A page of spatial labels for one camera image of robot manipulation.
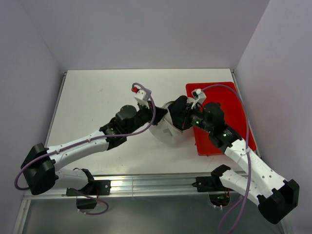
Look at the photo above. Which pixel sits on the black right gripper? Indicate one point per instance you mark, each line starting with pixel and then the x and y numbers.
pixel 196 107

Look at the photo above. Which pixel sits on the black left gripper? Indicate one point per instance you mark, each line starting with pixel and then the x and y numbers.
pixel 149 111

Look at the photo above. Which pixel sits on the black bra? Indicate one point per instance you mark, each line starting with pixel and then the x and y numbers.
pixel 180 113

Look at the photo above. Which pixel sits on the white mesh laundry bag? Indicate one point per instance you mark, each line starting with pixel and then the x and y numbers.
pixel 165 131

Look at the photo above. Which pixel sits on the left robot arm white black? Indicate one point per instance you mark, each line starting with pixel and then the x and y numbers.
pixel 43 168

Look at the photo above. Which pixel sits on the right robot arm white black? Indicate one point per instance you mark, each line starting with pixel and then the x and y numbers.
pixel 274 196

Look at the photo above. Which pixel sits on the red plastic tray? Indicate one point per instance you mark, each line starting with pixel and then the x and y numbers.
pixel 233 113

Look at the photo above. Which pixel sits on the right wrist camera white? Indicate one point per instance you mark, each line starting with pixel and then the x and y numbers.
pixel 199 97

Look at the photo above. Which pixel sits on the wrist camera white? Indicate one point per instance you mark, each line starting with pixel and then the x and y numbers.
pixel 199 97
pixel 141 95

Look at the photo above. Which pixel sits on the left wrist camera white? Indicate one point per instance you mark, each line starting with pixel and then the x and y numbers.
pixel 141 95

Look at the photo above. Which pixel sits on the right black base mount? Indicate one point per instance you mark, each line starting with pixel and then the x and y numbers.
pixel 219 196

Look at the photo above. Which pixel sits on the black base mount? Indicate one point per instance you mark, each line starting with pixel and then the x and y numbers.
pixel 219 196
pixel 89 196

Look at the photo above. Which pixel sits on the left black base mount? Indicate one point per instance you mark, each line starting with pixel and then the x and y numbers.
pixel 89 196

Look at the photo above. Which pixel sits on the aluminium frame rail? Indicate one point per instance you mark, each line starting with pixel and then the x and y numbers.
pixel 152 185

